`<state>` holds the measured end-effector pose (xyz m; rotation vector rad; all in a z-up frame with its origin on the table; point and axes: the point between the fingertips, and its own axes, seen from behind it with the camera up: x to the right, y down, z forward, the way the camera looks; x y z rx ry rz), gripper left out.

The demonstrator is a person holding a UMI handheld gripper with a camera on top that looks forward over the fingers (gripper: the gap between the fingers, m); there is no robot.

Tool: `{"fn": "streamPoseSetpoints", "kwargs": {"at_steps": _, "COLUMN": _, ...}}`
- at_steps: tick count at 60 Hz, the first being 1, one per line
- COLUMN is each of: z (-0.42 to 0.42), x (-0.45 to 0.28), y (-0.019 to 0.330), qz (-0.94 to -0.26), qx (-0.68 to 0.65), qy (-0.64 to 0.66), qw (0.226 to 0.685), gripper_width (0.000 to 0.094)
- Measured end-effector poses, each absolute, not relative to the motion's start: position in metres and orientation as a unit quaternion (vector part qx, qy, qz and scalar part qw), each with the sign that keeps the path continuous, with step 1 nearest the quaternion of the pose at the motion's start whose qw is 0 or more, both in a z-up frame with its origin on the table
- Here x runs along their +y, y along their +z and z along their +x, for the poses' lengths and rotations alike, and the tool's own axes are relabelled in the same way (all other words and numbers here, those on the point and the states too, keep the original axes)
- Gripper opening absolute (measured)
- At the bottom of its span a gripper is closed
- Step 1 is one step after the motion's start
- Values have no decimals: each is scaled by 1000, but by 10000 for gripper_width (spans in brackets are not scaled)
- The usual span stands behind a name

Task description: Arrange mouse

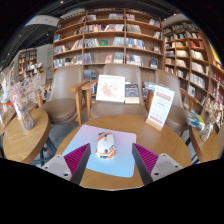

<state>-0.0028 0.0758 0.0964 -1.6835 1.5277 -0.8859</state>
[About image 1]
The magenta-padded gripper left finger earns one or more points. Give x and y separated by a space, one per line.
75 160

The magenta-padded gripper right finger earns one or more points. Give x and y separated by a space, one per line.
146 160

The white and orange computer mouse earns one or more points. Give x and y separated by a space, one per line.
106 145

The pink-blue gradient mouse pad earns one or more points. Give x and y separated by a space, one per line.
115 165

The brown leather wooden armchair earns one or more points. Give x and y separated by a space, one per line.
41 80
116 110
61 110
178 116

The round wooden side table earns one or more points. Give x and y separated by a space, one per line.
206 150
23 143

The acrylic sign with wooden base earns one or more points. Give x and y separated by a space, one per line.
160 105

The glass vase with pink flowers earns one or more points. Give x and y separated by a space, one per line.
27 120

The blue and yellow book stack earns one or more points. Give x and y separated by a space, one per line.
196 120

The glass vase with beige flowers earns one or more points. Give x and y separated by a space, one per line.
205 131

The dark cover book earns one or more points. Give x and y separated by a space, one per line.
132 92

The light blue book stack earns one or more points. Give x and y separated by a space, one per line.
150 85

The white framed floral picture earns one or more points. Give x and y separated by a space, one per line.
110 88

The small distant wooden bookshelf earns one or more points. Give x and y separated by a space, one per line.
30 61

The wide wooden bookshelf unit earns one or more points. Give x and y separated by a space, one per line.
106 36

